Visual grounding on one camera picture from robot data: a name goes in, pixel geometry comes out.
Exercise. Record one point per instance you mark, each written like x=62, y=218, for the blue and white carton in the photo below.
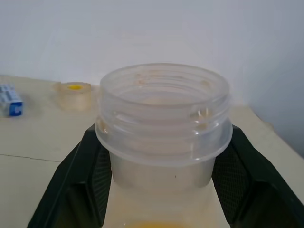
x=10, y=102

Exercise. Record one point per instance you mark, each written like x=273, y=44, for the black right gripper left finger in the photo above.
x=78, y=180

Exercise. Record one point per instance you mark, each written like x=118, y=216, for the clear wide-mouth plastic jar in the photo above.
x=164, y=142

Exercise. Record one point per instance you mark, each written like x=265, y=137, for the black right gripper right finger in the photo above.
x=256, y=190

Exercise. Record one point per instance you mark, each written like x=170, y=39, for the clear tape roll yellow core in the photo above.
x=73, y=97

